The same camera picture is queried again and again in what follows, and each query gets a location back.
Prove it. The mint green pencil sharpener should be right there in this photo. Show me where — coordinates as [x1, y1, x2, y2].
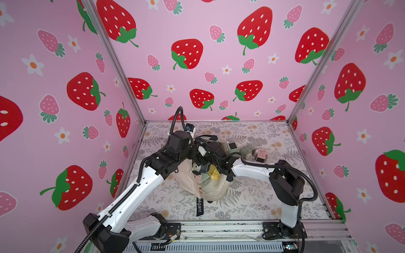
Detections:
[228, 142, 238, 153]

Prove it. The cream canvas tote bag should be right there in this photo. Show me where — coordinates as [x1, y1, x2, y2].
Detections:
[173, 135, 238, 217]

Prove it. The grey green pencil sharpener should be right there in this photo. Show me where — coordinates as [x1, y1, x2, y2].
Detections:
[239, 144, 256, 160]

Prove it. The pink pencil sharpener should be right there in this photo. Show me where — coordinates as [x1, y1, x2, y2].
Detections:
[254, 148, 269, 163]

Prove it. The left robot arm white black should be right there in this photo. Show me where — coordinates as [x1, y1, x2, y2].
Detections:
[75, 145, 207, 253]

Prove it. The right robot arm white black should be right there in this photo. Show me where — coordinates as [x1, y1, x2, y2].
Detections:
[193, 137, 318, 240]

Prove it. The yellow pencil sharpener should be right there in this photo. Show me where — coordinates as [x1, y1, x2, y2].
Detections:
[207, 164, 220, 180]

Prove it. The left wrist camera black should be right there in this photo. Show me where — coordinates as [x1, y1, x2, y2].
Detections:
[167, 131, 193, 152]

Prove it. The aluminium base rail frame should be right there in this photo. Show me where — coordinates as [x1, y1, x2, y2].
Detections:
[85, 219, 358, 253]

